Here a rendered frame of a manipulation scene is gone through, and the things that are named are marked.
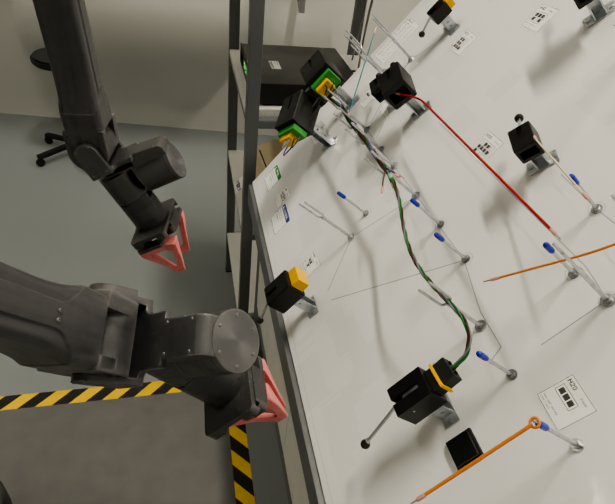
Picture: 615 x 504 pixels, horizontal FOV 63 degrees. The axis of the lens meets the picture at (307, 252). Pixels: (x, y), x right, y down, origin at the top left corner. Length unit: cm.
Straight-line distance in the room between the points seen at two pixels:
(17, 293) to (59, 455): 161
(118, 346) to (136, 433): 150
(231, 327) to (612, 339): 44
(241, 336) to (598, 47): 73
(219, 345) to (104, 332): 10
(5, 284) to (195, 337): 15
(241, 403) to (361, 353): 38
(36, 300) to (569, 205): 66
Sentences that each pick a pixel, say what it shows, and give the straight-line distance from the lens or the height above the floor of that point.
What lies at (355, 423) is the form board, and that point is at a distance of 84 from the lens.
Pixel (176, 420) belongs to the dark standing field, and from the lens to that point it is 196.
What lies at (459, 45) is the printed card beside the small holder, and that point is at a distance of 117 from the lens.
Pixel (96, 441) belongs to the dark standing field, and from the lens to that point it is 196.
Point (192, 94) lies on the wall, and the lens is 370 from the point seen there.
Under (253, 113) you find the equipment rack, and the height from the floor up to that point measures 106.
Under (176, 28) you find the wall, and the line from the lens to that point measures 357.
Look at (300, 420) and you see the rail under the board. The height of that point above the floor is 86.
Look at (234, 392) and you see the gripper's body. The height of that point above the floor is 120.
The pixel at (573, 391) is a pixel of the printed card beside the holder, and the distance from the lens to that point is 68.
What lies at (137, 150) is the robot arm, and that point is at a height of 126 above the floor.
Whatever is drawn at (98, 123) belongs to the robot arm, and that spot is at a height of 131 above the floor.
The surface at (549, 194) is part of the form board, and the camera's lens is 81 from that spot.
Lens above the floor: 164
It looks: 38 degrees down
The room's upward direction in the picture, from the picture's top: 8 degrees clockwise
